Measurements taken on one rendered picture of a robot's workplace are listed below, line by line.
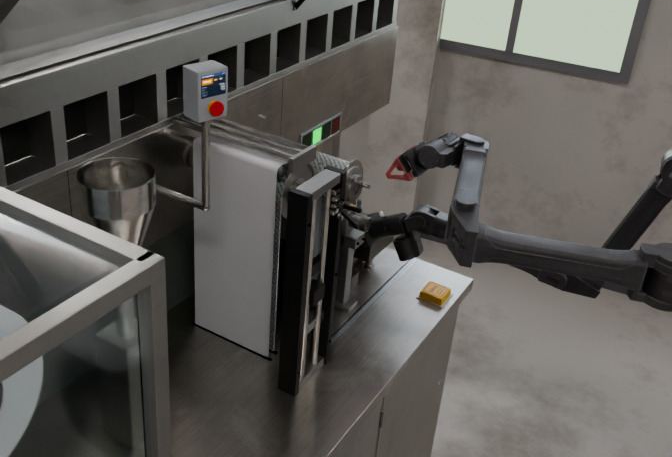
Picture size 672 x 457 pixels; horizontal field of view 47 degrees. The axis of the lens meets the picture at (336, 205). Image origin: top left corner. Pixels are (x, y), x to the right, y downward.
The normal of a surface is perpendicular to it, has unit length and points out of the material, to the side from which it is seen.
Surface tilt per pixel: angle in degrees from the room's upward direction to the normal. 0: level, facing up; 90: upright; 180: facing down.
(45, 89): 90
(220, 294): 90
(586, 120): 90
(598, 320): 0
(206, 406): 0
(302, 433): 0
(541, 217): 90
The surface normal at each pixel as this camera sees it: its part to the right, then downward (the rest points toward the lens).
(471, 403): 0.07, -0.88
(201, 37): 0.86, 0.30
